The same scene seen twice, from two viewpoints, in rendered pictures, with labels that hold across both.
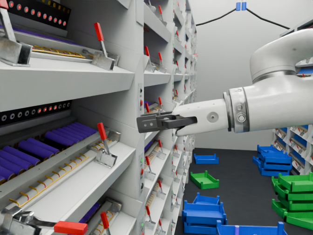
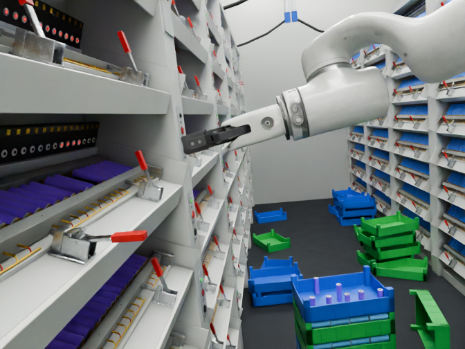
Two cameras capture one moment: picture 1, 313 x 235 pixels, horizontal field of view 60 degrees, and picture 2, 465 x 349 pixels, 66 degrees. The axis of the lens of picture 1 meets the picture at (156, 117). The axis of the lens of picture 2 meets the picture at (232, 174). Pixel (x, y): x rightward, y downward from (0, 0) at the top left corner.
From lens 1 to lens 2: 0.11 m
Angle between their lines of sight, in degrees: 5
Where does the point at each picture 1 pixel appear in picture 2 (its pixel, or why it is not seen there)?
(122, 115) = (161, 147)
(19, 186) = (60, 212)
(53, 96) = (88, 106)
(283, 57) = (335, 49)
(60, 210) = not seen: hidden behind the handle
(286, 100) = (344, 94)
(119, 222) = (174, 275)
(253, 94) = (308, 92)
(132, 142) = (178, 178)
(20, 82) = (57, 82)
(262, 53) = (313, 47)
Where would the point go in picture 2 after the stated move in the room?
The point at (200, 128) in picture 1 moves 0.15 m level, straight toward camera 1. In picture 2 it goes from (255, 137) to (256, 145)
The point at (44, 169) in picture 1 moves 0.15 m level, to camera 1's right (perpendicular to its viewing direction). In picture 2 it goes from (83, 199) to (194, 185)
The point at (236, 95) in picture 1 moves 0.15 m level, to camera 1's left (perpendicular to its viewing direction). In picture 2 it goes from (290, 95) to (196, 105)
